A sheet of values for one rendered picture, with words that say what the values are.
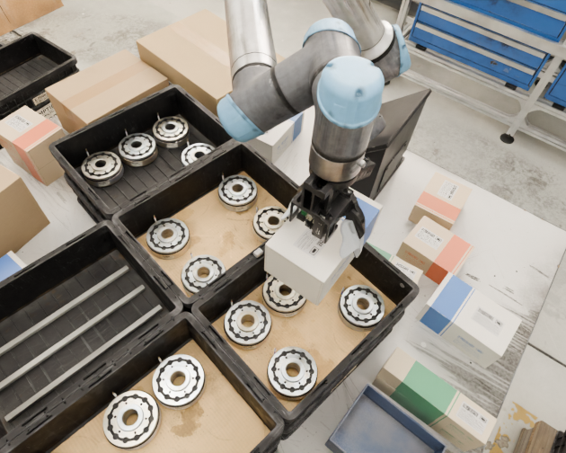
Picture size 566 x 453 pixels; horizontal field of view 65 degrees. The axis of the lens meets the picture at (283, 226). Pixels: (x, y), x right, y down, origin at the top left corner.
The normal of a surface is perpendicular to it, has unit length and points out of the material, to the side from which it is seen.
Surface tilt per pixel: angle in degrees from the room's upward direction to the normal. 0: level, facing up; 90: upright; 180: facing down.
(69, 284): 0
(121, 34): 0
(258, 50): 10
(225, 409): 0
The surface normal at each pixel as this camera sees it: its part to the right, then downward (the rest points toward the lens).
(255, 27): 0.22, -0.52
